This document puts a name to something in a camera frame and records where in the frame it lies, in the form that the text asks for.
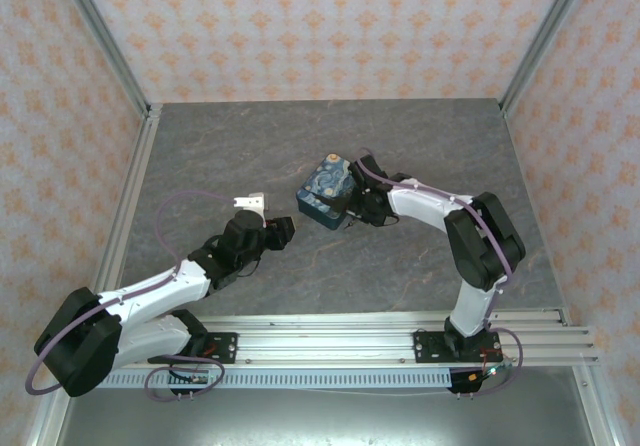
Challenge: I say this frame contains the starry night painted tin box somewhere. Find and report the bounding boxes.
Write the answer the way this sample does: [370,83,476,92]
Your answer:
[295,152,359,231]

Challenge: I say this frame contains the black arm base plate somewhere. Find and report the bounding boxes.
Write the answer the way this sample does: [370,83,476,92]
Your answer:
[202,332,239,365]
[412,329,504,366]

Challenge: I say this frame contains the aluminium table edge rail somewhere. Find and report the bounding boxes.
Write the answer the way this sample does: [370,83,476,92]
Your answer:
[91,104,162,303]

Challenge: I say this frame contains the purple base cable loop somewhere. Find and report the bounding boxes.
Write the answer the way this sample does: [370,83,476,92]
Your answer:
[144,355,227,401]
[479,327,524,395]

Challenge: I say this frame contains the aluminium mounting rail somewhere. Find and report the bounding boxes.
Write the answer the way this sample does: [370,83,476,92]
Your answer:
[199,308,600,368]

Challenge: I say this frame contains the white slotted cable duct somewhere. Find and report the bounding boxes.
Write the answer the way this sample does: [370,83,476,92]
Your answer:
[107,367,454,390]

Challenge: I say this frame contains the aluminium frame post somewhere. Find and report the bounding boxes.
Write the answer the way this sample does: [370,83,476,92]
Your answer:
[51,0,152,118]
[498,0,597,113]

